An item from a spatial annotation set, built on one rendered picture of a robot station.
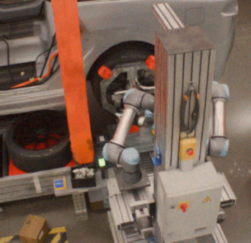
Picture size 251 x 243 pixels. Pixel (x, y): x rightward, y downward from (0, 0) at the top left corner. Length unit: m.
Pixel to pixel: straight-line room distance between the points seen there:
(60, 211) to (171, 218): 1.62
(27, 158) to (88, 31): 1.21
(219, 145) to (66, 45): 1.25
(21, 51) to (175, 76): 2.56
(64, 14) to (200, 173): 1.32
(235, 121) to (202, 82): 2.69
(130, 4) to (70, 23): 0.76
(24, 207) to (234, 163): 2.07
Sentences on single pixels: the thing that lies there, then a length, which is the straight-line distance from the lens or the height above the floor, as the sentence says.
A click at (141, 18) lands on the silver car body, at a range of 3.61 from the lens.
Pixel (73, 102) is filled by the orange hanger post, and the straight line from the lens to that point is 3.28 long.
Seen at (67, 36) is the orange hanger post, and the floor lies 1.73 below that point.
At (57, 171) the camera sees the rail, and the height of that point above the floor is 0.39.
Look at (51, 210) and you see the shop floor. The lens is 4.09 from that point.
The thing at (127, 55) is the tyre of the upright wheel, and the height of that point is 1.18.
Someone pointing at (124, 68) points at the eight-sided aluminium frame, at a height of 1.11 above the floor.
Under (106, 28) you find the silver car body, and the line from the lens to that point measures 3.59.
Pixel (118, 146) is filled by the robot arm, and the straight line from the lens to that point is 3.06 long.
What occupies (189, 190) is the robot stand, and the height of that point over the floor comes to 1.23.
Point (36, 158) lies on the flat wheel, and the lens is 3.88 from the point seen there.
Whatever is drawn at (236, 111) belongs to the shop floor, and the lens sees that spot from 5.10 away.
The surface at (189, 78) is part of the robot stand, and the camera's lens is 2.26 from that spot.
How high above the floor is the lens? 3.15
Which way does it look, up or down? 39 degrees down
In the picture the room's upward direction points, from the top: 3 degrees counter-clockwise
